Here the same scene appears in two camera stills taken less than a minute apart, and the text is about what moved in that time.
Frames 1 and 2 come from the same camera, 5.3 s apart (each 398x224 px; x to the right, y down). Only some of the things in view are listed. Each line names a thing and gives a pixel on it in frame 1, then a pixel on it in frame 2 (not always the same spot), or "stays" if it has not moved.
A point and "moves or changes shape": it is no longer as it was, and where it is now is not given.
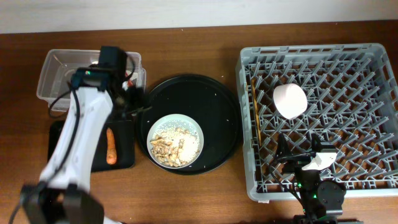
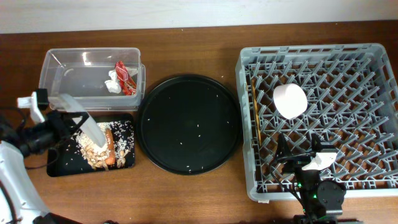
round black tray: [207, 100] stays
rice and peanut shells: [175, 145] -> [123, 137]
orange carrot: [111, 153] stays
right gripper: [295, 163] stays
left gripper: [138, 101] -> [60, 126]
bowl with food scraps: [175, 141] moves or changes shape
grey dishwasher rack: [352, 95] stays
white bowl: [290, 100] stays
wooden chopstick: [256, 111] stays
